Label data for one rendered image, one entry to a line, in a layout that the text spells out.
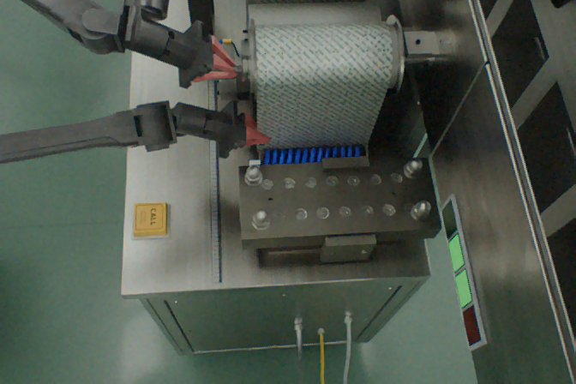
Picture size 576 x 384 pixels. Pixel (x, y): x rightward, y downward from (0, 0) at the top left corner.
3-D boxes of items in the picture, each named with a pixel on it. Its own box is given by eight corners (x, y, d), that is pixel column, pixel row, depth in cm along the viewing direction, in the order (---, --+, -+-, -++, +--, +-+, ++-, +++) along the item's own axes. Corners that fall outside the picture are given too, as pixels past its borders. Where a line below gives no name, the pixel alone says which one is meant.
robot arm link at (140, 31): (115, 51, 94) (132, 42, 90) (122, 10, 95) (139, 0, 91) (153, 64, 98) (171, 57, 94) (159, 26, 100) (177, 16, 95)
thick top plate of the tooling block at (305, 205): (238, 178, 127) (237, 165, 122) (421, 169, 131) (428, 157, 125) (242, 249, 120) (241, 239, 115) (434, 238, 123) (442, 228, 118)
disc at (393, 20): (377, 44, 118) (394, -3, 105) (380, 43, 118) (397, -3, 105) (387, 111, 113) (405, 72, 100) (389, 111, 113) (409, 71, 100)
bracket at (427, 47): (401, 37, 108) (404, 29, 106) (432, 36, 109) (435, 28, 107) (405, 59, 106) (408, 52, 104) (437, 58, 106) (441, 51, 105)
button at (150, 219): (135, 207, 131) (133, 202, 129) (167, 205, 131) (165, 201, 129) (134, 237, 128) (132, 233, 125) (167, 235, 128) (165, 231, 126)
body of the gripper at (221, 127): (227, 160, 117) (193, 153, 113) (225, 116, 121) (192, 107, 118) (243, 146, 112) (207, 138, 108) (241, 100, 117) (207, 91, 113)
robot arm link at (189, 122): (174, 129, 107) (178, 98, 108) (160, 133, 113) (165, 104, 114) (208, 136, 111) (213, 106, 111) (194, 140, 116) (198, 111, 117)
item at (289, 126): (256, 150, 126) (257, 103, 109) (366, 146, 127) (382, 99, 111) (256, 153, 125) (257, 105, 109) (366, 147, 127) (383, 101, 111)
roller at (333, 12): (248, 30, 127) (248, -9, 116) (365, 27, 129) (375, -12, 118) (251, 77, 122) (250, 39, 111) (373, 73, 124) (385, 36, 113)
